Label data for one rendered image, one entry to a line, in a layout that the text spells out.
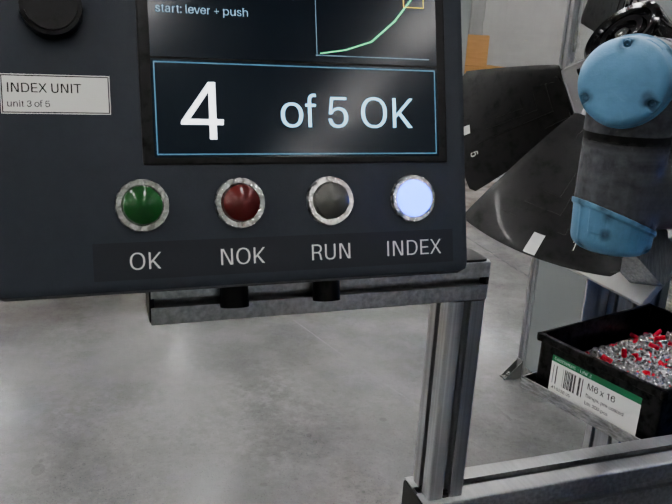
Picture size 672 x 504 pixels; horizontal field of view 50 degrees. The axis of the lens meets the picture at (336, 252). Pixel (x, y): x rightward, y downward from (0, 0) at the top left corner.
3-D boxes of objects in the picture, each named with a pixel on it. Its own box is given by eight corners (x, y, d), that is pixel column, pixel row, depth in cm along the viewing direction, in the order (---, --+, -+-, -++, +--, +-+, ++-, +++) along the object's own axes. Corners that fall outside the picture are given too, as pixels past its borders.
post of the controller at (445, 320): (445, 474, 60) (470, 247, 54) (462, 496, 57) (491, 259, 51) (412, 479, 59) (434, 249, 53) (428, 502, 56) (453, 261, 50)
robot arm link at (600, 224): (700, 257, 67) (725, 139, 64) (599, 263, 63) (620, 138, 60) (642, 234, 74) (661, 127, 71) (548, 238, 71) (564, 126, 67)
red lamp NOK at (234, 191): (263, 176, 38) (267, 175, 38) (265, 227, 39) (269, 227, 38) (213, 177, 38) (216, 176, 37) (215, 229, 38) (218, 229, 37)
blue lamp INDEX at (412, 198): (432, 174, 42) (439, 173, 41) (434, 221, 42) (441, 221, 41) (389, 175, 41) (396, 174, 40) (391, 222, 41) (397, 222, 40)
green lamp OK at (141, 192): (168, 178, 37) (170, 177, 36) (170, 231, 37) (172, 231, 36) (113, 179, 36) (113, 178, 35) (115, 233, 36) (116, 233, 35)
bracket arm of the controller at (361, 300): (467, 286, 55) (471, 248, 54) (487, 300, 52) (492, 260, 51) (146, 309, 47) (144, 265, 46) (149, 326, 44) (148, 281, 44)
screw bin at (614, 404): (640, 350, 98) (649, 302, 96) (765, 405, 85) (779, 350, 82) (528, 385, 86) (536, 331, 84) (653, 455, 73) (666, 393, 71)
